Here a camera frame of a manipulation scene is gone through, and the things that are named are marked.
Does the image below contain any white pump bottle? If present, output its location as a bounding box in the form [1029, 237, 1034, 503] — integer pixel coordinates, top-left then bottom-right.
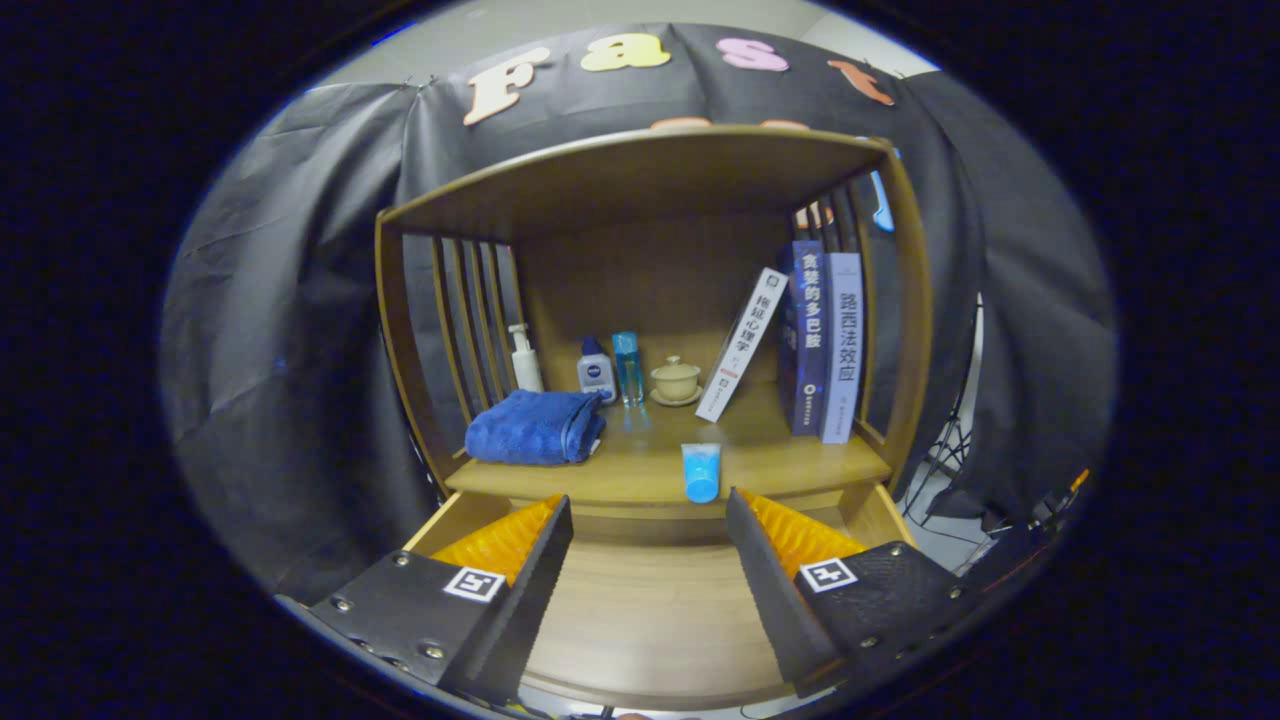
[507, 323, 546, 394]

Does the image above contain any black backdrop cloth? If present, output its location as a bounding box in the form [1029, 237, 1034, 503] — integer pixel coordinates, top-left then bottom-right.
[160, 22, 1119, 601]

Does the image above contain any pale lavender book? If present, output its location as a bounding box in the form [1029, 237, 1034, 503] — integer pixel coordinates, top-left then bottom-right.
[820, 252, 865, 445]

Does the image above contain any clear blue bottle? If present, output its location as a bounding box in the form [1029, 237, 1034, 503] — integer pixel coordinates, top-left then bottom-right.
[612, 332, 646, 407]

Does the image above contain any white bottle with blue cap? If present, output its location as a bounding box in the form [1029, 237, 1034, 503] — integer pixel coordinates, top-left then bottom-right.
[576, 336, 617, 406]

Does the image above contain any wooden drawer with black knob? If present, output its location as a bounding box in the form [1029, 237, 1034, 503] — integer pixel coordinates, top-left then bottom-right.
[400, 482, 921, 713]

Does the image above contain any black tripod stand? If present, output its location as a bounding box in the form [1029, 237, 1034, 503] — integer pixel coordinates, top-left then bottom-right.
[900, 295, 991, 526]

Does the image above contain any wooden countertop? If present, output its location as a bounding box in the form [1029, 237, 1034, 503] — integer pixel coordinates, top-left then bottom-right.
[445, 385, 893, 511]

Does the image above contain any wooden cabinet with shelf frame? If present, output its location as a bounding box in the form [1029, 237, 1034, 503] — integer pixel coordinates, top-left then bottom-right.
[375, 125, 936, 546]

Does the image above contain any dark equipment with orange part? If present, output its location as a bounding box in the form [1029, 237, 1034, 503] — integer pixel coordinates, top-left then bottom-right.
[985, 468, 1091, 591]

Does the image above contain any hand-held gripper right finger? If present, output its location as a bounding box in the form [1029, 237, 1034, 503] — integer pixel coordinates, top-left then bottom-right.
[725, 488, 986, 699]

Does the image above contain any blue and white tube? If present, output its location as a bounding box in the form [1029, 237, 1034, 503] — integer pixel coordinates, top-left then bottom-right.
[681, 443, 723, 504]

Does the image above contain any dark blue book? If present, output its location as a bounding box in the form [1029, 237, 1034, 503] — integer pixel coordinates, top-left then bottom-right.
[777, 240, 829, 437]

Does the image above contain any beige lidded teacup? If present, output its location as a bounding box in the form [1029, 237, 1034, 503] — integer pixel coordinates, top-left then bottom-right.
[649, 355, 704, 408]

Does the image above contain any blue folded towel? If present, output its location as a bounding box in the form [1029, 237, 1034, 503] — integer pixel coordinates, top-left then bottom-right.
[464, 389, 608, 467]

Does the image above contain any white book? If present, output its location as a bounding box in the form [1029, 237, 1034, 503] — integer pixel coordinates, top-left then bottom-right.
[694, 267, 790, 424]

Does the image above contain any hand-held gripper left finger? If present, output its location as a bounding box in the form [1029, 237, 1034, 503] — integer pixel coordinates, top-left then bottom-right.
[308, 494, 575, 706]

